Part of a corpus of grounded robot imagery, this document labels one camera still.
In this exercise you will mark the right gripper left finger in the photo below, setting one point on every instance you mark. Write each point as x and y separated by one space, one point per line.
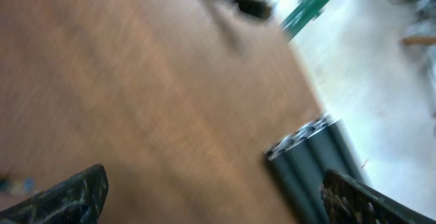
79 199

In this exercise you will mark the green bar in background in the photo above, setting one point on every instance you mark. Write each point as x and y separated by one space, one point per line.
305 11

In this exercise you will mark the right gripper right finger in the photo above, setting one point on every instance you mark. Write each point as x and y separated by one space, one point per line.
347 200

